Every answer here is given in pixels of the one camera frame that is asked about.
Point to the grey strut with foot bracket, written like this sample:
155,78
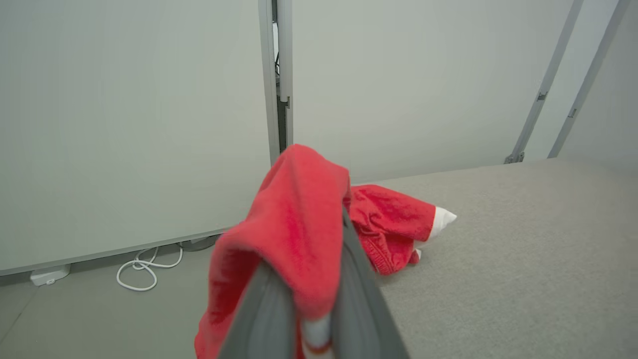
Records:
543,94

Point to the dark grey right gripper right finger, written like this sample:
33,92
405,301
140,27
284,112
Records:
361,319

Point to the grey round stand base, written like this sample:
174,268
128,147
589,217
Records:
197,244

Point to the white power adapter box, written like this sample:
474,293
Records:
50,275

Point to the red garment with white cuffs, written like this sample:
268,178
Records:
299,209

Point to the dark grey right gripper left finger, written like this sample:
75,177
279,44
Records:
264,319

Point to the narrow grey frame post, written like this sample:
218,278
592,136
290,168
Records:
285,50

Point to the wide grey frame post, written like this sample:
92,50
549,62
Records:
269,99

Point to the plain grey diagonal strut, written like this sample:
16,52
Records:
588,80

